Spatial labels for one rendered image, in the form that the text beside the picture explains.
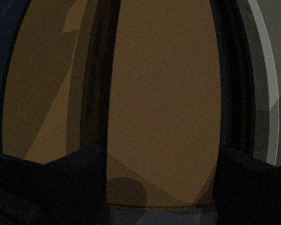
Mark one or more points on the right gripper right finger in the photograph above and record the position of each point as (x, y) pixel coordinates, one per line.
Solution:
(246, 191)

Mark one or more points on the brown cardboard carton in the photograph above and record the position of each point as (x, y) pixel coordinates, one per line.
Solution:
(165, 106)
(56, 95)

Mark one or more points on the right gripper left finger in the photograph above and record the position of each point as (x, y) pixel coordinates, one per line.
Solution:
(69, 190)

